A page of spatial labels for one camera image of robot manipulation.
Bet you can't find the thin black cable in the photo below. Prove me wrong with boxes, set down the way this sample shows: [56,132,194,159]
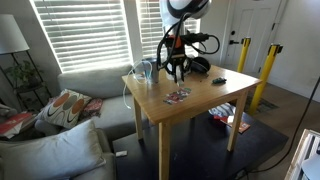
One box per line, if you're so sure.
[246,76,320,174]

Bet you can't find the dark blue rug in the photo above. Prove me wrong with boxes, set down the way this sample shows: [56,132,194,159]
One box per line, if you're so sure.
[112,111,289,180]

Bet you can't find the orange oval patterned pillow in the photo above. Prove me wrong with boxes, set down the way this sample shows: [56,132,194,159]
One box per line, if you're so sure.
[39,88,93,130]

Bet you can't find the small black teal gadget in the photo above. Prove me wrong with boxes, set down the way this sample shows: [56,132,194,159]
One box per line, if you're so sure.
[212,77,228,85]

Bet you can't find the black metal shelf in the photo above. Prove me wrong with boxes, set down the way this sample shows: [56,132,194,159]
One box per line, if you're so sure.
[0,49,53,111]

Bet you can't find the white door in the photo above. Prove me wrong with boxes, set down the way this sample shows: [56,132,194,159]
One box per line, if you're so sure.
[221,0,288,73]

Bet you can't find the red book stack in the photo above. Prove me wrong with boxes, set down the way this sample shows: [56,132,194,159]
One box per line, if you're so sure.
[0,111,34,139]

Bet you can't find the white window blind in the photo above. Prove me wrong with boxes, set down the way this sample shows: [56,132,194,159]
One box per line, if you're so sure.
[135,0,202,59]
[29,0,133,74]

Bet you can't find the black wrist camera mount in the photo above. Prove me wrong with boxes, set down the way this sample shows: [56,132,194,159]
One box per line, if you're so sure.
[186,32,211,43]

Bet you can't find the colourful magazines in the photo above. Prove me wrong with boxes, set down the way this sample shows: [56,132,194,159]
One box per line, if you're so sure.
[209,103,251,134]

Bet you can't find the green potted plant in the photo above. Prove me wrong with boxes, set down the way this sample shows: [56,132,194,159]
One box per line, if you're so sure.
[4,59,43,89]

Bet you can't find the white cart frame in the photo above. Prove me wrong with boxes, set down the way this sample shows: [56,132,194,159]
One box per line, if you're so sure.
[284,128,320,180]

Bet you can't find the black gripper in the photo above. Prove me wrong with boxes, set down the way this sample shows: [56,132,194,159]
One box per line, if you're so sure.
[165,54,193,84]

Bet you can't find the black door handle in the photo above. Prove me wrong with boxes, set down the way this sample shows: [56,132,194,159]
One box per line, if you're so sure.
[228,30,240,46]

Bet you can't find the light wooden table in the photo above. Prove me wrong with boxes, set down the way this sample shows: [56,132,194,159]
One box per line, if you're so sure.
[121,64,263,180]

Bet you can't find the yellow post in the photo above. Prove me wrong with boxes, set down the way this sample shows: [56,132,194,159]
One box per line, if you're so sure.
[249,43,284,115]
[237,37,252,74]

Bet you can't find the red patterned cloth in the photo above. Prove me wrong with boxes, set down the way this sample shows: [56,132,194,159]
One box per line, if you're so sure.
[81,97,104,118]

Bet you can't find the white cable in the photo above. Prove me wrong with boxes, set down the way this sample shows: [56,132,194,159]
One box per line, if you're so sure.
[123,59,154,109]

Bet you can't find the black headphones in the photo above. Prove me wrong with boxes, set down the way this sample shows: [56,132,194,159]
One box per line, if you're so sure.
[190,56,212,75]

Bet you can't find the white shade floor lamp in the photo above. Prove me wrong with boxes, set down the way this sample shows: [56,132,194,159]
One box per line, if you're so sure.
[0,13,30,55]

